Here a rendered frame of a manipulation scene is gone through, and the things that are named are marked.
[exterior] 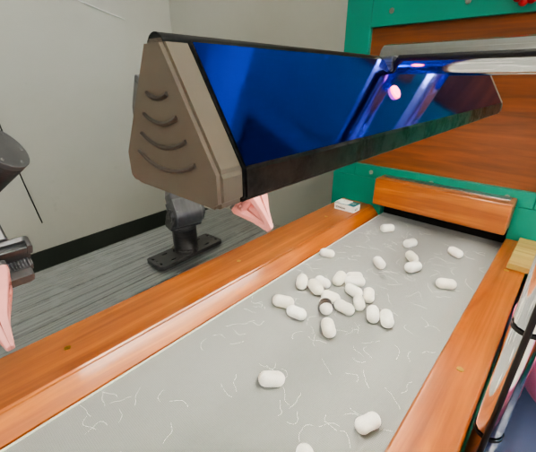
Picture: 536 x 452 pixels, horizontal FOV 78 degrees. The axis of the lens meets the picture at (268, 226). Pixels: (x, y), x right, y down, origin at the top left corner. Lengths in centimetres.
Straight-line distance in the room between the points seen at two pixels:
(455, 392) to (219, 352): 30
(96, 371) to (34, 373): 7
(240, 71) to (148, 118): 5
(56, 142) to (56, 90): 29
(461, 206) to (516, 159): 14
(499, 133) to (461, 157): 9
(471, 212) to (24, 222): 225
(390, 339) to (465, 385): 12
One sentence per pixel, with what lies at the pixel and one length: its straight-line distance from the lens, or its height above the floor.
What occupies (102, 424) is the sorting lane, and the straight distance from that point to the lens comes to 47.
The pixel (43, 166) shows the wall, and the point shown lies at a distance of 239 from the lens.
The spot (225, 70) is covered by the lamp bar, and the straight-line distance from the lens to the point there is 17.
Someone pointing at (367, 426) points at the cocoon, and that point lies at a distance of 43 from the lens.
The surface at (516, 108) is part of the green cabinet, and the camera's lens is 89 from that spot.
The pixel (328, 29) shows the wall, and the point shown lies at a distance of 196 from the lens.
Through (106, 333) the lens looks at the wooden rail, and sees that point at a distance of 54.
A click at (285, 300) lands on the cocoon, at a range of 56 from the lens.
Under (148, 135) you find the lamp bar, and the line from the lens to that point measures 18.
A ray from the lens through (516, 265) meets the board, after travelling 78.
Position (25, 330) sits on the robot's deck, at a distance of 78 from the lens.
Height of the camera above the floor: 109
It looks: 24 degrees down
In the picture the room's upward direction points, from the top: straight up
